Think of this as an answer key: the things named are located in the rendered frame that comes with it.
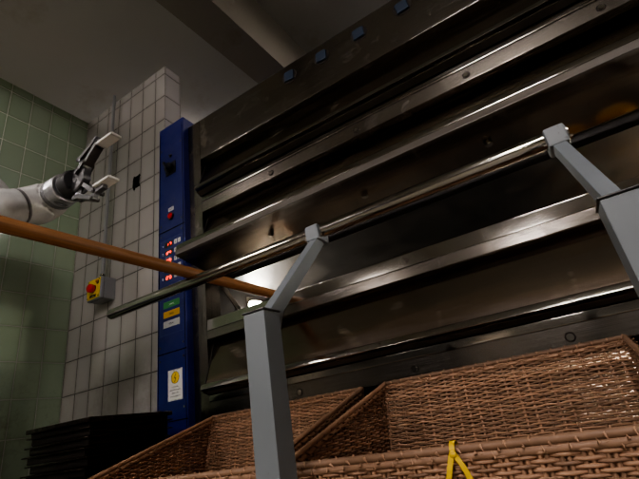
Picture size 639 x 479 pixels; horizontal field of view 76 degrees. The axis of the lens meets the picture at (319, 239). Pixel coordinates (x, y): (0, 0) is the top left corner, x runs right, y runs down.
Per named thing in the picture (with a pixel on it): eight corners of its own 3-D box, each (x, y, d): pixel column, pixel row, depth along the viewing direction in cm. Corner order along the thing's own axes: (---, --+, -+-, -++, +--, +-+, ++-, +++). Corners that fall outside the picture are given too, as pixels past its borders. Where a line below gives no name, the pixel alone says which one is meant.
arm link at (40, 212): (81, 209, 124) (37, 217, 112) (52, 227, 130) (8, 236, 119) (66, 176, 123) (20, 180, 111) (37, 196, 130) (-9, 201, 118)
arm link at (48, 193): (71, 214, 120) (83, 206, 118) (38, 202, 113) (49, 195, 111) (74, 187, 124) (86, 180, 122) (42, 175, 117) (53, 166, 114)
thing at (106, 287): (101, 305, 187) (102, 284, 191) (115, 299, 183) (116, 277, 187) (85, 302, 181) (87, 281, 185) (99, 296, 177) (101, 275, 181)
